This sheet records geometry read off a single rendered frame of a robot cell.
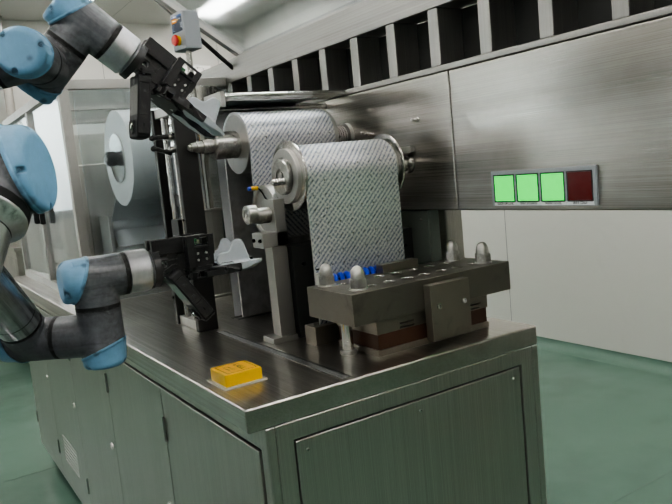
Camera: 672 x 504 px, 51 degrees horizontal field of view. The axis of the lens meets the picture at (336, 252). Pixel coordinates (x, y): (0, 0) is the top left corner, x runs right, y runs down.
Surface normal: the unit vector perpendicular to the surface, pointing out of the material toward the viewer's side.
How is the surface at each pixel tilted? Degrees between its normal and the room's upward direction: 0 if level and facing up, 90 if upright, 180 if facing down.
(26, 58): 90
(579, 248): 90
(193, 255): 90
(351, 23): 90
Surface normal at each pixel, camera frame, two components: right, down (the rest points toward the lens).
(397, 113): -0.83, 0.15
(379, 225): 0.54, 0.05
